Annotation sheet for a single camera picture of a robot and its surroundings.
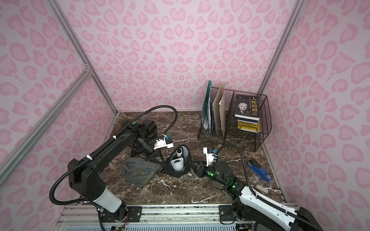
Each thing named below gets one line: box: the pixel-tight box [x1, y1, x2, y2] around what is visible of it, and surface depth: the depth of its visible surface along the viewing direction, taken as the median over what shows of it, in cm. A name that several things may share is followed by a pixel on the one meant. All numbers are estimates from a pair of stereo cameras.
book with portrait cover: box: [234, 94, 261, 121], surface depth 93 cm
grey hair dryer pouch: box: [120, 156, 161, 188], surface depth 84 cm
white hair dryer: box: [170, 148, 185, 172], surface depth 80 cm
